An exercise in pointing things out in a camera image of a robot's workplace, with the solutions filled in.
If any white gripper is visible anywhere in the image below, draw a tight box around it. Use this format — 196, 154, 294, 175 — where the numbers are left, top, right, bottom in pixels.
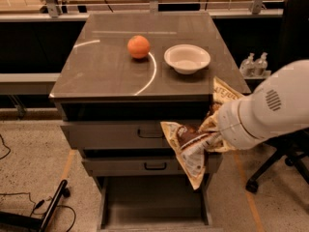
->
217, 100, 258, 150

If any brown chip bag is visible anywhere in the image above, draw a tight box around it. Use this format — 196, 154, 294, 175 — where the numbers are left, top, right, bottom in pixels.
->
160, 77, 243, 189

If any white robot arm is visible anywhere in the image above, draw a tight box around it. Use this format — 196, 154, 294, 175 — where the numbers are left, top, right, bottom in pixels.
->
218, 60, 309, 150

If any grey drawer cabinet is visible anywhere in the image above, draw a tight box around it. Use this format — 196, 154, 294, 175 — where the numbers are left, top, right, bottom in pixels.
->
48, 11, 252, 232

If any bottom grey drawer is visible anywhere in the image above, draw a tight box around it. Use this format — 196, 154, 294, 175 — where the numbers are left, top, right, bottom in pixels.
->
97, 175, 224, 232

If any grey drawer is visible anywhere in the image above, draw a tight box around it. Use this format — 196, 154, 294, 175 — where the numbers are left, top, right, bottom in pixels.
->
97, 175, 224, 232
81, 153, 224, 177
61, 121, 169, 150

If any middle grey drawer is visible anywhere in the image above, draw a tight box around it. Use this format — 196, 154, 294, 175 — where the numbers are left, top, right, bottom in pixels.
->
81, 153, 224, 177

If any top grey drawer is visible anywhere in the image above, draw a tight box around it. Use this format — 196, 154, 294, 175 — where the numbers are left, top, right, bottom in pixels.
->
61, 121, 169, 150

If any right clear pump bottle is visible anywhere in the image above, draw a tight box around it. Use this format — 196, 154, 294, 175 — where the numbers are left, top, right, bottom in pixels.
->
254, 52, 267, 76

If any white bowl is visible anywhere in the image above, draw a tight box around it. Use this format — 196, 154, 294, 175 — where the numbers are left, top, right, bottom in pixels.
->
164, 44, 211, 74

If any orange fruit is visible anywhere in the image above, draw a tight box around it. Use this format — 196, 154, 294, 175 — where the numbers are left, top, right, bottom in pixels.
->
127, 35, 151, 59

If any black office chair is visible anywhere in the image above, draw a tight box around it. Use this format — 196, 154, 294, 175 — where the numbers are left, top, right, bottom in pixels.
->
245, 0, 309, 193

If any black stand leg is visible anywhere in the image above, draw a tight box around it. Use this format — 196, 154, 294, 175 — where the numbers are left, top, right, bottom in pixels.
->
0, 179, 71, 232

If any black floor cable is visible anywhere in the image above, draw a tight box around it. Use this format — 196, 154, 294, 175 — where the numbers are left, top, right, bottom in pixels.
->
0, 132, 77, 232

